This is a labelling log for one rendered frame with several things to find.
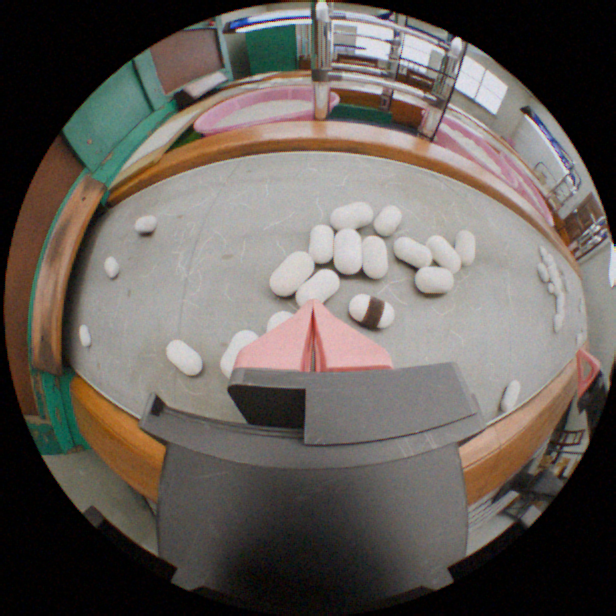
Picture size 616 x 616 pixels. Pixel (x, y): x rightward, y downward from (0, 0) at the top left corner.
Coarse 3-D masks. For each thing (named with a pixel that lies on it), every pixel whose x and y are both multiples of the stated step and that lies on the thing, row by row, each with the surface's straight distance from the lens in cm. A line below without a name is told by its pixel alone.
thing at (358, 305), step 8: (360, 296) 13; (368, 296) 13; (352, 304) 13; (360, 304) 13; (352, 312) 13; (360, 312) 13; (384, 312) 13; (392, 312) 14; (360, 320) 13; (384, 320) 13; (392, 320) 14
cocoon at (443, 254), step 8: (432, 240) 18; (440, 240) 18; (432, 248) 18; (440, 248) 17; (448, 248) 18; (432, 256) 18; (440, 256) 18; (448, 256) 18; (456, 256) 18; (440, 264) 18; (448, 264) 18; (456, 264) 18; (456, 272) 19
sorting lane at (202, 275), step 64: (192, 192) 26; (256, 192) 21; (320, 192) 20; (384, 192) 22; (448, 192) 28; (128, 256) 28; (192, 256) 19; (256, 256) 16; (512, 256) 32; (128, 320) 24; (192, 320) 17; (256, 320) 15; (448, 320) 18; (512, 320) 26; (576, 320) 84; (128, 384) 24; (192, 384) 17
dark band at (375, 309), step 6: (372, 300) 13; (378, 300) 13; (372, 306) 13; (378, 306) 13; (384, 306) 13; (366, 312) 13; (372, 312) 13; (378, 312) 13; (366, 318) 13; (372, 318) 13; (378, 318) 13; (372, 324) 13
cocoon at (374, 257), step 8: (368, 240) 15; (376, 240) 15; (368, 248) 15; (376, 248) 15; (384, 248) 15; (368, 256) 14; (376, 256) 14; (384, 256) 15; (368, 264) 14; (376, 264) 14; (384, 264) 14; (368, 272) 14; (376, 272) 14; (384, 272) 15
